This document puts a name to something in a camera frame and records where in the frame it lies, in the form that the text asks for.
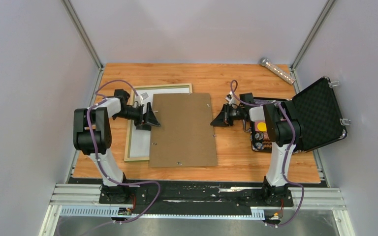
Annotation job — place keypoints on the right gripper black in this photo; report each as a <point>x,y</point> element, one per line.
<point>223,119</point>

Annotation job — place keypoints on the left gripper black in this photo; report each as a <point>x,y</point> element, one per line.
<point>145,121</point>

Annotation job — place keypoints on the autumn forest photo board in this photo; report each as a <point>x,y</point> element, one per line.
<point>140,143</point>

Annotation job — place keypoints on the brown frame backing board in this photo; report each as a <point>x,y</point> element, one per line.
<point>185,137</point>

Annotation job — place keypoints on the wooden picture frame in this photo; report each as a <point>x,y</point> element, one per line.
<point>136,143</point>

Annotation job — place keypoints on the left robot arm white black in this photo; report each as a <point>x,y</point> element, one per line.
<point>92,136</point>

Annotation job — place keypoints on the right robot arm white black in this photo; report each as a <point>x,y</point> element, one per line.
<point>275,120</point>

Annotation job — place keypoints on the yellow poker chip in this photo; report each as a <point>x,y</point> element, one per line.
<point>260,126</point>

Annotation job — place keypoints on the silver glitter microphone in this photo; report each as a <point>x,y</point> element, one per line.
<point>277,71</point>

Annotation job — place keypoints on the black poker chip case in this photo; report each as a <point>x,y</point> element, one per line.
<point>319,110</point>

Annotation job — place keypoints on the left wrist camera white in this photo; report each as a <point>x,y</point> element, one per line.
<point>139,99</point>

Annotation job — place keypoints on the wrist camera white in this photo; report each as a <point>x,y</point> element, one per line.
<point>232,101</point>
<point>139,99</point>

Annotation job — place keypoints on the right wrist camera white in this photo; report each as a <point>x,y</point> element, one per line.
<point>232,101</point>

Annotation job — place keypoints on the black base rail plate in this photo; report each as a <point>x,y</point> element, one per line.
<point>193,197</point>

